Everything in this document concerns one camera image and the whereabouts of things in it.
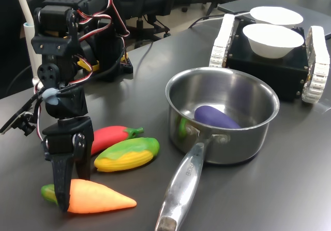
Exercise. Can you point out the orange toy carrot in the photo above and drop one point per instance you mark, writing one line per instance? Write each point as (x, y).
(98, 197)

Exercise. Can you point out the red toy chilli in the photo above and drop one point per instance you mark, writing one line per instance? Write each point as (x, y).
(108, 136)

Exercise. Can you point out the yellow green toy corn cob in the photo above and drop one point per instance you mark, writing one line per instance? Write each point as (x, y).
(129, 156)

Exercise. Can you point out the pale grey putty lump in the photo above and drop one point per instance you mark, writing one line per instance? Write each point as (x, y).
(51, 95)

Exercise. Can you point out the purple toy aubergine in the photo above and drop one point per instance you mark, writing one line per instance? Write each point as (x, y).
(214, 118)

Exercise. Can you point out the tracked vehicle with white tracks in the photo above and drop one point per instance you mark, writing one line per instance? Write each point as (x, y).
(266, 70)

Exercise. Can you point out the white bowl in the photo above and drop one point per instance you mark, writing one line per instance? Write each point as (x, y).
(271, 42)
(276, 15)

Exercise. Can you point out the black gripper camera board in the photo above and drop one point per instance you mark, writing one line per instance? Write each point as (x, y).
(15, 119)

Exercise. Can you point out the white post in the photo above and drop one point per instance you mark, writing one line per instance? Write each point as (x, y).
(29, 29)

